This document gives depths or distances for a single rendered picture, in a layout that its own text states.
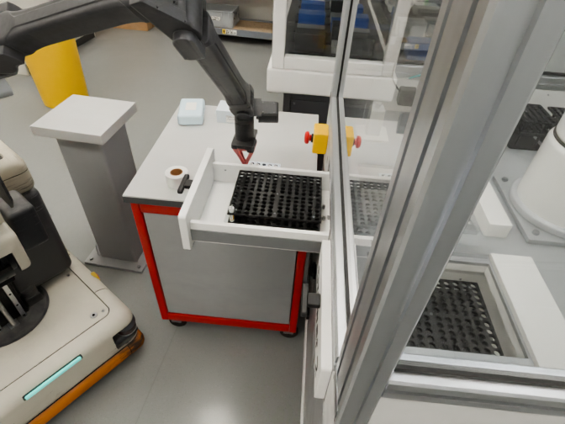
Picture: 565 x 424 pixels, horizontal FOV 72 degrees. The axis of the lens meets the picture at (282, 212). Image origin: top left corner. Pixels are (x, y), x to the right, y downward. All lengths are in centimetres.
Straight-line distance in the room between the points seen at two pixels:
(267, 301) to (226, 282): 18
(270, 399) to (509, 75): 150
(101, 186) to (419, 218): 160
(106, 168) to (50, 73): 187
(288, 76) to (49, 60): 218
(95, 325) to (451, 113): 144
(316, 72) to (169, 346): 128
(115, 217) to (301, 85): 100
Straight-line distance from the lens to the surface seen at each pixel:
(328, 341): 68
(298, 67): 167
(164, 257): 142
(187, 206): 90
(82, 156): 173
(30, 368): 156
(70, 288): 170
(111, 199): 182
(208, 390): 166
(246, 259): 134
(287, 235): 89
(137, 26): 535
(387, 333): 40
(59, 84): 353
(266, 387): 165
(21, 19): 87
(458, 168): 27
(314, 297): 75
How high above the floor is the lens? 151
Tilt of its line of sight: 41 degrees down
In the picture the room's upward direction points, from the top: 4 degrees clockwise
